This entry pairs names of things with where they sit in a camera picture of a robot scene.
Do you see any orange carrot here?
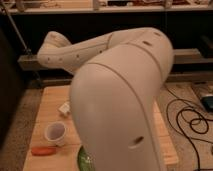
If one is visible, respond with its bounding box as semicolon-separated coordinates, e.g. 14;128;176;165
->
31;147;56;156

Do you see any small white box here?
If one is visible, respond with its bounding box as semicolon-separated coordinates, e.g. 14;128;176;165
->
59;102;70;116

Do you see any wooden shelf with items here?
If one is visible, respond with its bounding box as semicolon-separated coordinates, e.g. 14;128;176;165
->
0;0;213;14

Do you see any black cable on floor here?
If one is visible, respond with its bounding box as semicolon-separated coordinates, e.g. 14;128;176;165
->
164;84;213;171

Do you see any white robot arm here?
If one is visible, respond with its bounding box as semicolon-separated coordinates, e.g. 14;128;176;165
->
37;27;174;171

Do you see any clear plastic cup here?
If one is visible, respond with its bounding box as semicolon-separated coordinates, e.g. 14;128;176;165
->
44;121;66;147

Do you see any metal diagonal pole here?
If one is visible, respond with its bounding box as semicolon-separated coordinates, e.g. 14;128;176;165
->
3;4;32;56

